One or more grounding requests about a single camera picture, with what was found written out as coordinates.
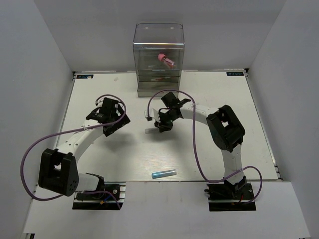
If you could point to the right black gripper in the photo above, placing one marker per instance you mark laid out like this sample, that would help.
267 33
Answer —
162 125

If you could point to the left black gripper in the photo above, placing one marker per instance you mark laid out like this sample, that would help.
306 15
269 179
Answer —
124 121

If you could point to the orange capped highlighter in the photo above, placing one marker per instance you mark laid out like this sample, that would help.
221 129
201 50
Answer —
151 130

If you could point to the blue capped highlighter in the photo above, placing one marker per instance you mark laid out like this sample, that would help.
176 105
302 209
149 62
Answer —
162 174

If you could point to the pink capped marker tube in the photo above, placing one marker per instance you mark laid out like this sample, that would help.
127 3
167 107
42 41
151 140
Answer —
166 61

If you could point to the red pen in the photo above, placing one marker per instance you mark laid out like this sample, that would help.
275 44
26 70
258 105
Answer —
162 79

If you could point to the purple pen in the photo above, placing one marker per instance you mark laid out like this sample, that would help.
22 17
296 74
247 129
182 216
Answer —
156 67

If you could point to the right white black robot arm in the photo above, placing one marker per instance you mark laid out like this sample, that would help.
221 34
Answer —
225 128

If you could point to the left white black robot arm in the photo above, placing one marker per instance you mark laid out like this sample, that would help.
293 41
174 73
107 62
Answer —
58 167

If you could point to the clear acrylic drawer organizer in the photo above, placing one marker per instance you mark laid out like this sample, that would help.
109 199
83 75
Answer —
151 39

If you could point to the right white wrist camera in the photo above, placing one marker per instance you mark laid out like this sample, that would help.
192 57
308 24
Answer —
152 114

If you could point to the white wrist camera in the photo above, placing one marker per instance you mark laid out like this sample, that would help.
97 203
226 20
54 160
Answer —
152 114
99 102

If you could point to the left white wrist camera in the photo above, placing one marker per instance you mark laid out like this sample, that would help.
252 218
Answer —
99 102

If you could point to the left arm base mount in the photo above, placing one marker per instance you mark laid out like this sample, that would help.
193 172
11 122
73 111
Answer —
99 195

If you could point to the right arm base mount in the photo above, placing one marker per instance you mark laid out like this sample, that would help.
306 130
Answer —
221 199

